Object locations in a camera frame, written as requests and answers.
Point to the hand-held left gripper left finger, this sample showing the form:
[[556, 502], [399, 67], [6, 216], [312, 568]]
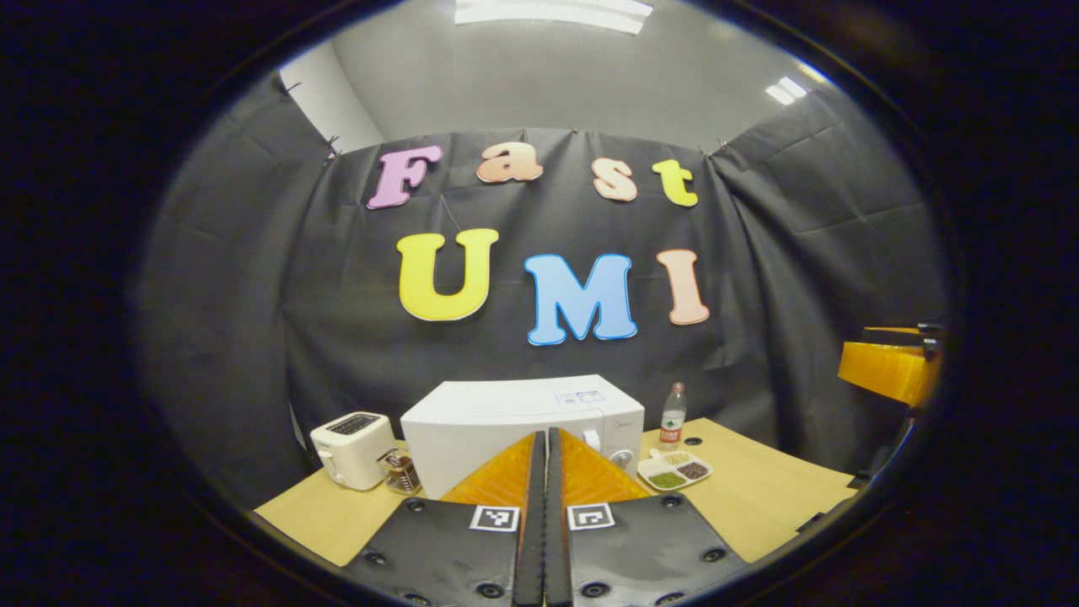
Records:
[[531, 539]]

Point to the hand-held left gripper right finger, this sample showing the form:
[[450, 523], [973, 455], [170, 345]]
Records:
[[556, 539]]

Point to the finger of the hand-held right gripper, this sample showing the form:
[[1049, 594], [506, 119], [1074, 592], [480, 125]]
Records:
[[889, 371]]

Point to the white microwave oven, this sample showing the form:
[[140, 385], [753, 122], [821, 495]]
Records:
[[472, 438]]

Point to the white divided dish of beans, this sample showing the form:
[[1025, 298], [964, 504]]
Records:
[[666, 479]]

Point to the clear bottle with red label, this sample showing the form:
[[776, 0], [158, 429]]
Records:
[[672, 421]]

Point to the white toaster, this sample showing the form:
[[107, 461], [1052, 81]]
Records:
[[354, 455]]

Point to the small ceiling light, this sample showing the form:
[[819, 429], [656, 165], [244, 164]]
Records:
[[786, 91]]

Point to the black backdrop cloth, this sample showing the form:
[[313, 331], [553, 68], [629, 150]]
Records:
[[253, 295]]

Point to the long ceiling light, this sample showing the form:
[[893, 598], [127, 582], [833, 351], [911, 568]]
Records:
[[556, 13]]

